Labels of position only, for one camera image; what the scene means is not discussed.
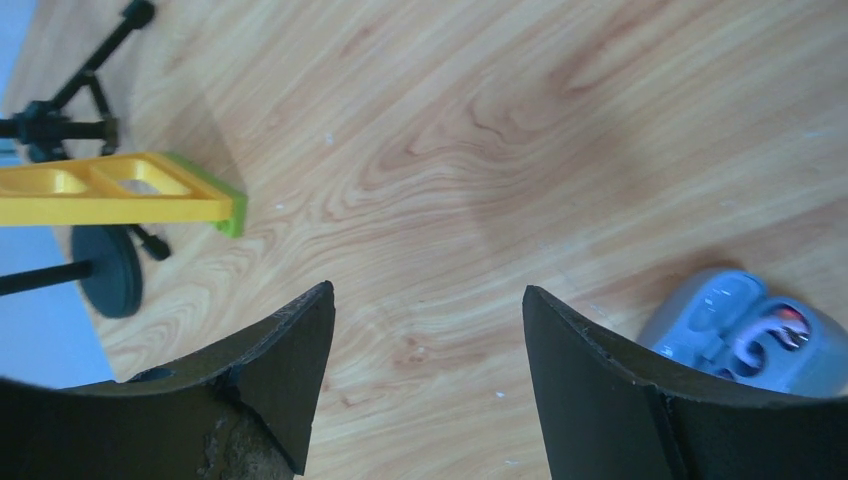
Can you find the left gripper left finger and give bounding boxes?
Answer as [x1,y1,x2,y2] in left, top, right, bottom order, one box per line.
[1,281,335,479]

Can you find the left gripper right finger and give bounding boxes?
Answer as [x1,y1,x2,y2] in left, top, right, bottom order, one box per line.
[522,285,847,479]

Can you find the lavender oval charging case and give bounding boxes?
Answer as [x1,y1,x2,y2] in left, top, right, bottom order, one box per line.
[637,268,847,398]

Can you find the yellow green toy block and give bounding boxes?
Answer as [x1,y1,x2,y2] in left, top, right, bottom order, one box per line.
[1,152,247,238]

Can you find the black round-base mic stand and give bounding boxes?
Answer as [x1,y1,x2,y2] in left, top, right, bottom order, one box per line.
[1,225,143,319]

